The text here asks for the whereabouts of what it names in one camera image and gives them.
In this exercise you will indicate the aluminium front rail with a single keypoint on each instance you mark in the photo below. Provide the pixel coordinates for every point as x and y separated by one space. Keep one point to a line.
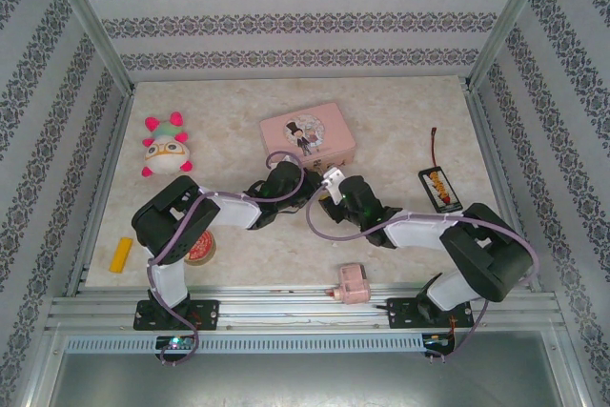
295 304

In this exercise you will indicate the yellow rectangular block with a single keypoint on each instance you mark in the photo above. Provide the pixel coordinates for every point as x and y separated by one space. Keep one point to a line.
120 255

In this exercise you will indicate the round tin with red lid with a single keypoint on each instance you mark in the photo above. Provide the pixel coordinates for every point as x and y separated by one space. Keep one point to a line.
202 250

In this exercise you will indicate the aluminium frame post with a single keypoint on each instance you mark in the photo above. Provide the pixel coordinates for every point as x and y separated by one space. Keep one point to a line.
510 16
90 21

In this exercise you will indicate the pink plastic toy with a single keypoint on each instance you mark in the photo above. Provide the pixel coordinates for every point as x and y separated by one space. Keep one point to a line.
352 283

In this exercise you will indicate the white pink green plush toy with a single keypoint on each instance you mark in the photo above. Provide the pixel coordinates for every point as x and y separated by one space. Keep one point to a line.
167 154

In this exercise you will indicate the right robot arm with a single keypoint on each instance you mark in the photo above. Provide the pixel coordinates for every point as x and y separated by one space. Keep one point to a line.
486 250

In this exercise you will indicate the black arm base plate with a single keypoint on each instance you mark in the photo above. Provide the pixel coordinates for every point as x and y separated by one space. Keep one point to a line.
207 314
402 314

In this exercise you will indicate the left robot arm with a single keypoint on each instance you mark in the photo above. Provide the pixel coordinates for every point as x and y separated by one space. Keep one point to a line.
167 216

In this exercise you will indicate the pink rectangular tin box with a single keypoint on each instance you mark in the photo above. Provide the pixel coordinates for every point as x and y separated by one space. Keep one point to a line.
310 130

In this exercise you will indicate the small controller circuit board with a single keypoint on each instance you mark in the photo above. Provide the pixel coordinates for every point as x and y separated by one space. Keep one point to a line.
175 343
438 342

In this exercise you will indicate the aluminium side rail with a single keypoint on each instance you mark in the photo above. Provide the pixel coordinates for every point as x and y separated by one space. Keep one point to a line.
495 159
102 197

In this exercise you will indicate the black charging board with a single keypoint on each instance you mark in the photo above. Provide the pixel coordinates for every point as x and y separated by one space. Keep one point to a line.
441 189

